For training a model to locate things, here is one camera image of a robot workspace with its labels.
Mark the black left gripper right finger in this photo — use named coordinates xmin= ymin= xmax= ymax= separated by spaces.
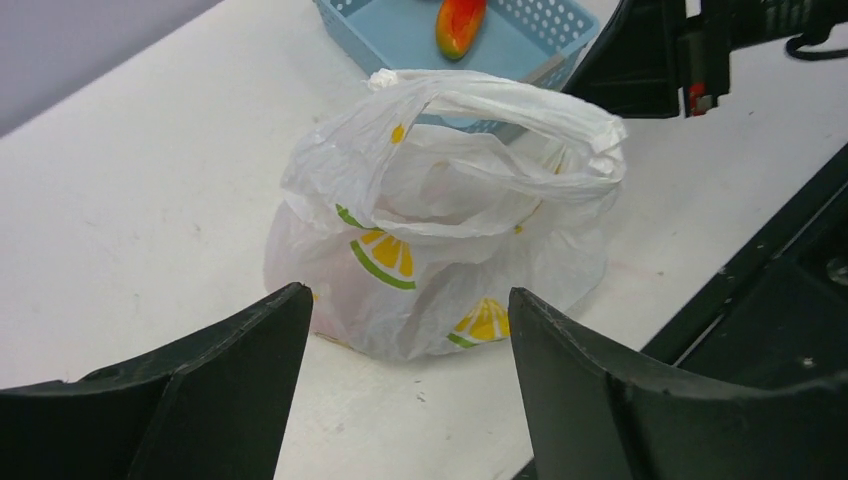
xmin=508 ymin=288 xmax=847 ymax=479

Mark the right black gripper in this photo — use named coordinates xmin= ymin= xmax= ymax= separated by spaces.
xmin=563 ymin=0 xmax=847 ymax=119

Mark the white plastic bag lemon print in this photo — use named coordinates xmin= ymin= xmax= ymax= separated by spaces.
xmin=263 ymin=69 xmax=627 ymax=362

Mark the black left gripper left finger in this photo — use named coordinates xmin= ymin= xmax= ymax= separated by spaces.
xmin=1 ymin=283 xmax=313 ymax=479

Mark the red yellow fake mango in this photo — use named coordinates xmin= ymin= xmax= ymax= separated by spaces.
xmin=435 ymin=0 xmax=487 ymax=60

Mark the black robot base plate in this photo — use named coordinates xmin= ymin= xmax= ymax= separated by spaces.
xmin=635 ymin=150 xmax=847 ymax=390

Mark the light blue perforated basket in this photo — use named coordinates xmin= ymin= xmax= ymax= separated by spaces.
xmin=312 ymin=0 xmax=602 ymax=144

